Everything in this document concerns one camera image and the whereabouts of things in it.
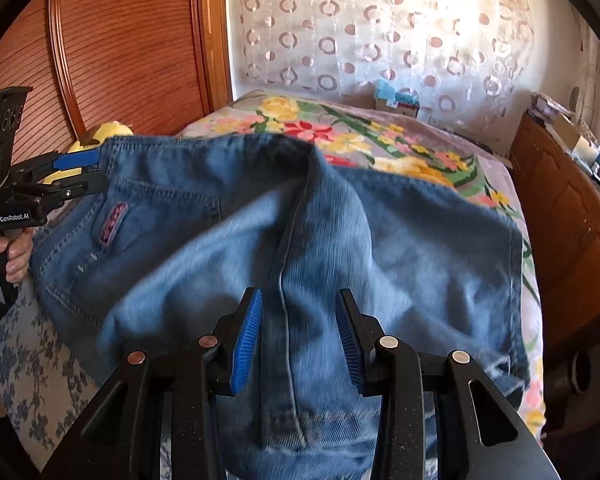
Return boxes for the cardboard box with blue packet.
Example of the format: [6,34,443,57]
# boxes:
[372,80,421,118]

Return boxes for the small open box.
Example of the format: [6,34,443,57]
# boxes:
[554,115,583,150]

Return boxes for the yellow plush toy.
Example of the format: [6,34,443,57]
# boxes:
[67,121,135,183]

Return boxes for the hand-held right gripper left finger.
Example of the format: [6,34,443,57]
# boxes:
[40,287,264,480]

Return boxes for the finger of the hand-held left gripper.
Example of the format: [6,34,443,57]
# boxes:
[15,150,102,185]
[14,172,110,207]

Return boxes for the light blue denim pants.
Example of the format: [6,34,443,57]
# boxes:
[30,132,531,480]

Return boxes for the sheer curtain with circles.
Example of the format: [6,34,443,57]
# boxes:
[225,0,536,126]

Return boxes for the stack of papers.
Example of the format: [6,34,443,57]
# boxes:
[531,92,565,117]

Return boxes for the person's left hand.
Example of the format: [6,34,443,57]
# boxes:
[0,227,34,293]

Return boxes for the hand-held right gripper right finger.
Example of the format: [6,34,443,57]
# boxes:
[335,288,563,480]

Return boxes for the white quilt with blue flowers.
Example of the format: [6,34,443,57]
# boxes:
[0,200,231,480]

